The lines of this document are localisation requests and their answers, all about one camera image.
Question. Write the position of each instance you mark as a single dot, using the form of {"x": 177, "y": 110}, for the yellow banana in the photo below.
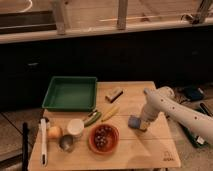
{"x": 111, "y": 113}

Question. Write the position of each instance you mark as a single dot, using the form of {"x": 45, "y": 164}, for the blue sponge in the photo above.
{"x": 134, "y": 122}

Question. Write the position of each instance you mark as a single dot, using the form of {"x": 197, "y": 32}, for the black pole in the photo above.
{"x": 25, "y": 147}

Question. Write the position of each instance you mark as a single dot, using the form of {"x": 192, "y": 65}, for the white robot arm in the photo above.
{"x": 161, "y": 100}

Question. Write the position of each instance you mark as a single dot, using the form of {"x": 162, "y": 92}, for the white cup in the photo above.
{"x": 75, "y": 127}

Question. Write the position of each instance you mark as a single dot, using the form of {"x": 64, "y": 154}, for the yellow onion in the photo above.
{"x": 54, "y": 132}

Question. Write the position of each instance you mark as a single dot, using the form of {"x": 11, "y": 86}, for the orange bowl of grapes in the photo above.
{"x": 103, "y": 139}

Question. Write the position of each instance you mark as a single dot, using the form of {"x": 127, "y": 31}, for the wooden block with dark base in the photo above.
{"x": 114, "y": 94}

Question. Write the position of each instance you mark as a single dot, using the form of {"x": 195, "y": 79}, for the green cucumber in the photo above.
{"x": 92, "y": 119}

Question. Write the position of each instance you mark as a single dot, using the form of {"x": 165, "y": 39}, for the green plastic tray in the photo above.
{"x": 71, "y": 93}

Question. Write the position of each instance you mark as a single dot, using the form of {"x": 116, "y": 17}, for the metal cup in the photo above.
{"x": 66, "y": 143}

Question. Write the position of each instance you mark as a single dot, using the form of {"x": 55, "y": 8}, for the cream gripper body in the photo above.
{"x": 144, "y": 125}

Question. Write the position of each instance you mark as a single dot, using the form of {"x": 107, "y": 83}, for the green bin of items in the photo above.
{"x": 195, "y": 140}

